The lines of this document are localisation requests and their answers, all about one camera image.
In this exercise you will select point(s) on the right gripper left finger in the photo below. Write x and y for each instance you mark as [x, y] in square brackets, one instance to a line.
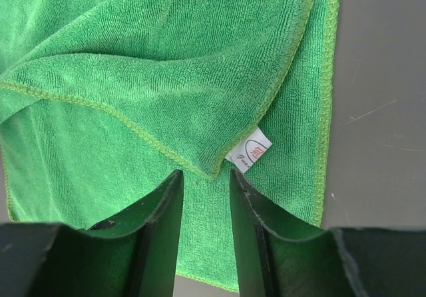
[134, 252]

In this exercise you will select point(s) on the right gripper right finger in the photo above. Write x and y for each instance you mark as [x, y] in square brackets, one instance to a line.
[278, 254]

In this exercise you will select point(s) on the green towel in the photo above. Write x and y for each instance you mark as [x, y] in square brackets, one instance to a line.
[102, 99]

